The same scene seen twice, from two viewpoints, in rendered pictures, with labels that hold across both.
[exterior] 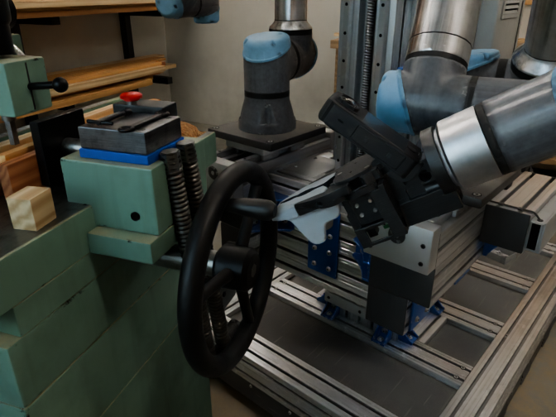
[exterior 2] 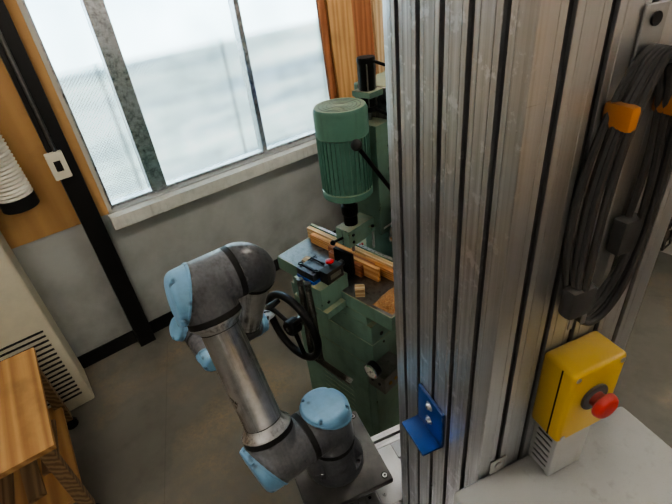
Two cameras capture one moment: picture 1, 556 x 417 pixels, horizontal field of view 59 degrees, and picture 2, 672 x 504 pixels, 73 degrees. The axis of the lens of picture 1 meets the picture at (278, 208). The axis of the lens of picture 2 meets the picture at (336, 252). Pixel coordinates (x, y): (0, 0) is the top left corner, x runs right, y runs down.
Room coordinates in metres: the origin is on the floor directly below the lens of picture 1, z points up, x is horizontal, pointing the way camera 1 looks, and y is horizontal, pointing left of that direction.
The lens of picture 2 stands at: (1.34, -0.90, 1.91)
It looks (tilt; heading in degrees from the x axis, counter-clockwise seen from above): 34 degrees down; 120
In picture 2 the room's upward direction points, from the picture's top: 7 degrees counter-clockwise
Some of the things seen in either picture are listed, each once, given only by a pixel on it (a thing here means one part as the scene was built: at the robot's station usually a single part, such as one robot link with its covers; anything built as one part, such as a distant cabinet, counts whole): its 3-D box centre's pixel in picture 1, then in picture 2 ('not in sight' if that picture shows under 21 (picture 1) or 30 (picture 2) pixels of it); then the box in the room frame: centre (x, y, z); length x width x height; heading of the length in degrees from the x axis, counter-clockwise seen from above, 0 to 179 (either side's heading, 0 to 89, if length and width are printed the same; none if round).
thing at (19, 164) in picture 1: (52, 163); (345, 263); (0.66, 0.32, 0.92); 0.17 x 0.02 x 0.05; 161
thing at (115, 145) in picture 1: (137, 126); (319, 269); (0.63, 0.19, 0.99); 0.13 x 0.11 x 0.06; 161
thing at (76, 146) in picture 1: (80, 147); (338, 264); (0.66, 0.28, 0.95); 0.09 x 0.07 x 0.09; 161
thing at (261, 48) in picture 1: (267, 61); not in sight; (1.27, 0.03, 0.98); 0.13 x 0.12 x 0.14; 153
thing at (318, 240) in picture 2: not in sight; (367, 263); (0.74, 0.36, 0.92); 0.62 x 0.02 x 0.04; 161
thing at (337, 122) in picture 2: not in sight; (344, 151); (0.68, 0.38, 1.35); 0.18 x 0.18 x 0.31
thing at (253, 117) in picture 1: (266, 107); not in sight; (1.26, 0.03, 0.87); 0.15 x 0.15 x 0.10
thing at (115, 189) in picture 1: (140, 178); (321, 284); (0.63, 0.19, 0.91); 0.15 x 0.14 x 0.09; 161
